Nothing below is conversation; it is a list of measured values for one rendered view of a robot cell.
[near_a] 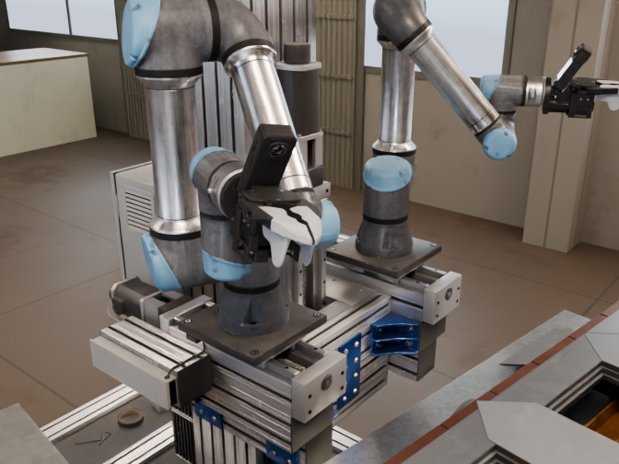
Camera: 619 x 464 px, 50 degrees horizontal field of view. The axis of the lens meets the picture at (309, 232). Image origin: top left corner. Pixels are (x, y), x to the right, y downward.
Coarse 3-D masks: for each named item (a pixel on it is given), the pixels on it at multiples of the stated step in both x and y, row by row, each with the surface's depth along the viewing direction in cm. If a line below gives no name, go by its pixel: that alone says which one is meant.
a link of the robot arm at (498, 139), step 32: (384, 0) 154; (416, 0) 154; (384, 32) 156; (416, 32) 151; (416, 64) 157; (448, 64) 154; (448, 96) 156; (480, 96) 156; (480, 128) 157; (512, 128) 162
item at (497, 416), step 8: (488, 408) 142; (496, 408) 142; (504, 408) 142; (512, 408) 142; (520, 408) 142; (528, 408) 142; (488, 416) 139; (496, 416) 139; (504, 416) 139; (512, 416) 139; (488, 424) 137; (496, 424) 137; (504, 424) 137; (488, 432) 135; (496, 432) 135
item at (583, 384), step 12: (588, 372) 155; (600, 372) 158; (612, 372) 157; (576, 384) 152; (588, 384) 155; (564, 396) 148; (576, 396) 150; (552, 408) 144; (564, 408) 147; (492, 456) 130; (504, 456) 130; (516, 456) 128
